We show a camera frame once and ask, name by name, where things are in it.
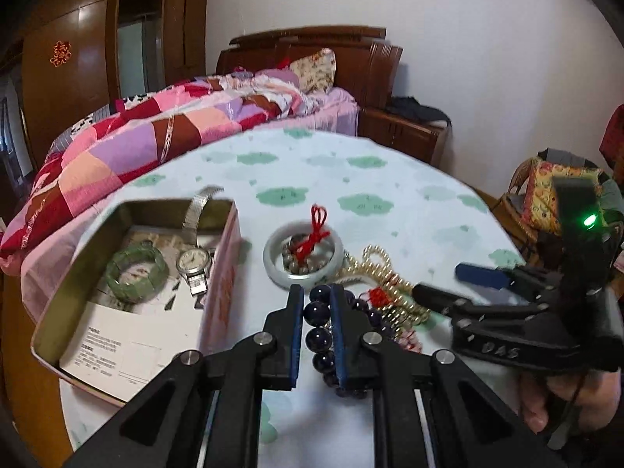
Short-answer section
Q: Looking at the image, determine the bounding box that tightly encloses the wooden nightstand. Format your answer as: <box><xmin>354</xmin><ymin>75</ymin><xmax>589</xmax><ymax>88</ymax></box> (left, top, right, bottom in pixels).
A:
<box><xmin>358</xmin><ymin>105</ymin><xmax>452</xmax><ymax>167</ymax></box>

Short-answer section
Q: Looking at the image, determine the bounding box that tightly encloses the chair with colourful cushion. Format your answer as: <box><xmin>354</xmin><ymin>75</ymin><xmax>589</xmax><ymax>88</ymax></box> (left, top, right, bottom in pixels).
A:
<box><xmin>490</xmin><ymin>149</ymin><xmax>624</xmax><ymax>266</ymax></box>

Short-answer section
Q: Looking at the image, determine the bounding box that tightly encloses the white jade bangle red cord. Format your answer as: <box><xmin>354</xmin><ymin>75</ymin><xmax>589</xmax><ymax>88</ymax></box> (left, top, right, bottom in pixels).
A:
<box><xmin>263</xmin><ymin>204</ymin><xmax>346</xmax><ymax>281</ymax></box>

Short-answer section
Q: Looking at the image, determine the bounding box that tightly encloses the dark purple bead bracelet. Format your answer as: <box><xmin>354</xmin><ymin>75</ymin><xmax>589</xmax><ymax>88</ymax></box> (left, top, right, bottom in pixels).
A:
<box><xmin>302</xmin><ymin>287</ymin><xmax>395</xmax><ymax>393</ymax></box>

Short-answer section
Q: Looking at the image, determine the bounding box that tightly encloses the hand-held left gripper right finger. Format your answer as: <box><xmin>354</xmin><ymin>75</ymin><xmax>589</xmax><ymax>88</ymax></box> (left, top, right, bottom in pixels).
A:
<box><xmin>329</xmin><ymin>284</ymin><xmax>566</xmax><ymax>468</ymax></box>

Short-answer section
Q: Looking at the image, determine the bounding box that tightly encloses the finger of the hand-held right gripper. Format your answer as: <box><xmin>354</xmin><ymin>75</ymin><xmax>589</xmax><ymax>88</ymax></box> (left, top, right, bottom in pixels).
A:
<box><xmin>412</xmin><ymin>283</ymin><xmax>539</xmax><ymax>328</ymax></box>
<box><xmin>455</xmin><ymin>262</ymin><xmax>561</xmax><ymax>299</ymax></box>

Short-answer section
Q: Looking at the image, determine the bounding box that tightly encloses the patchwork quilt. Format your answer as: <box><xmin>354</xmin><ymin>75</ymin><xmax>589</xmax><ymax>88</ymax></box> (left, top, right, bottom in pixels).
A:
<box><xmin>0</xmin><ymin>69</ymin><xmax>342</xmax><ymax>274</ymax></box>

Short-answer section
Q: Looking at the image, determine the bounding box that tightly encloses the red cloth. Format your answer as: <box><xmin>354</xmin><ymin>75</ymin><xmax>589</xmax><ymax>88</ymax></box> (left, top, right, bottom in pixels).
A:
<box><xmin>599</xmin><ymin>105</ymin><xmax>624</xmax><ymax>181</ymax></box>

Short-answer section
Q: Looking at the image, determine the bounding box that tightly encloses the green jade bracelet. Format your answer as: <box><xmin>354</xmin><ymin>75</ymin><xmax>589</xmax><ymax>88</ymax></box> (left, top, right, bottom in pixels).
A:
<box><xmin>105</xmin><ymin>246</ymin><xmax>170</xmax><ymax>305</ymax></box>

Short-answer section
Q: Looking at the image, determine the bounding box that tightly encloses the grey bead bracelet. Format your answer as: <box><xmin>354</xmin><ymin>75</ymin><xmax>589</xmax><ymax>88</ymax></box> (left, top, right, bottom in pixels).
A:
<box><xmin>280</xmin><ymin>235</ymin><xmax>317</xmax><ymax>275</ymax></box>

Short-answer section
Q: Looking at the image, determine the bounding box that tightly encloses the floral pillow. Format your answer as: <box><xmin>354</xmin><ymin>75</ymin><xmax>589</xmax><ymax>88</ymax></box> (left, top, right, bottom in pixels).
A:
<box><xmin>291</xmin><ymin>48</ymin><xmax>337</xmax><ymax>94</ymax></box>

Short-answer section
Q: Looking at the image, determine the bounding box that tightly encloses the person's right hand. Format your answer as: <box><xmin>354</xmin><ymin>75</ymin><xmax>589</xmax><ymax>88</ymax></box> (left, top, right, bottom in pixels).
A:
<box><xmin>517</xmin><ymin>369</ymin><xmax>624</xmax><ymax>437</ymax></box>

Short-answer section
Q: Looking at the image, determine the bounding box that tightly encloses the red paper decoration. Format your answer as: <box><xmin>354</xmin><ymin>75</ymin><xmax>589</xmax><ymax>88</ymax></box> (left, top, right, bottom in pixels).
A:
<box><xmin>49</xmin><ymin>40</ymin><xmax>70</xmax><ymax>69</ymax></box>

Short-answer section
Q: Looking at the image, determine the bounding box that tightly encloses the wooden wardrobe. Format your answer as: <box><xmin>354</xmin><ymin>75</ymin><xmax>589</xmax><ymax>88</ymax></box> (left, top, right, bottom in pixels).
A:
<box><xmin>0</xmin><ymin>0</ymin><xmax>210</xmax><ymax>176</ymax></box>

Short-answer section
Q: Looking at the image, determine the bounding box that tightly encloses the pearl necklace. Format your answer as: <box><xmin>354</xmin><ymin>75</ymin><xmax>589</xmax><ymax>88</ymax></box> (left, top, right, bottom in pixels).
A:
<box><xmin>341</xmin><ymin>245</ymin><xmax>432</xmax><ymax>325</ymax></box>

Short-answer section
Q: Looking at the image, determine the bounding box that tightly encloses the red knot pendant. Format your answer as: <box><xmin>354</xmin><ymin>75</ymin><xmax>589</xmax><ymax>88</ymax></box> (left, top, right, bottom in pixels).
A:
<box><xmin>363</xmin><ymin>287</ymin><xmax>430</xmax><ymax>354</ymax></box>

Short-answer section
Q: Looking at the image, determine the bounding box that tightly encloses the wooden bed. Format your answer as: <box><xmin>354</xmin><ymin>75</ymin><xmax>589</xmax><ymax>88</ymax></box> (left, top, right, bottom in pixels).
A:
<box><xmin>0</xmin><ymin>24</ymin><xmax>404</xmax><ymax>323</ymax></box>

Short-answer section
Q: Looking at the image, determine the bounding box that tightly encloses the dark clothing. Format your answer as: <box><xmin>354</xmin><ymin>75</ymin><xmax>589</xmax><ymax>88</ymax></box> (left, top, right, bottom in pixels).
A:
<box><xmin>385</xmin><ymin>96</ymin><xmax>452</xmax><ymax>125</ymax></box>

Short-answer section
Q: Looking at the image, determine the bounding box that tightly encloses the green cloud print tablecloth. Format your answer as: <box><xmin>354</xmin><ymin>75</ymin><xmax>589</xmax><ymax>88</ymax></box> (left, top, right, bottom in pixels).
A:
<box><xmin>58</xmin><ymin>124</ymin><xmax>542</xmax><ymax>468</ymax></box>

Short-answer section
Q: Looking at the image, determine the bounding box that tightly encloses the silver wristwatch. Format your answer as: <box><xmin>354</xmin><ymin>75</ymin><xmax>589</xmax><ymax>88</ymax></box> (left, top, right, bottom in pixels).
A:
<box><xmin>174</xmin><ymin>185</ymin><xmax>225</xmax><ymax>297</ymax></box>

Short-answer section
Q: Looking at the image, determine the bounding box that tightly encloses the printed paper booklet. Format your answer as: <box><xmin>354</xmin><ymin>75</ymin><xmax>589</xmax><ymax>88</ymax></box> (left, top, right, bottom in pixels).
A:
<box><xmin>59</xmin><ymin>224</ymin><xmax>225</xmax><ymax>401</ymax></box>

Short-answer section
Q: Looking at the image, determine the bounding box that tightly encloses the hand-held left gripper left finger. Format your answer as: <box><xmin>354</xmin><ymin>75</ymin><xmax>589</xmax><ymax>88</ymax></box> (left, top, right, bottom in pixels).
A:
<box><xmin>63</xmin><ymin>284</ymin><xmax>303</xmax><ymax>468</ymax></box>

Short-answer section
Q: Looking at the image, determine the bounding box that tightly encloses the pink metal tin box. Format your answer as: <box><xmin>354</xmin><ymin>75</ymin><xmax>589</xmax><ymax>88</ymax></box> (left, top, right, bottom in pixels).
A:
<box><xmin>30</xmin><ymin>199</ymin><xmax>245</xmax><ymax>408</ymax></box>

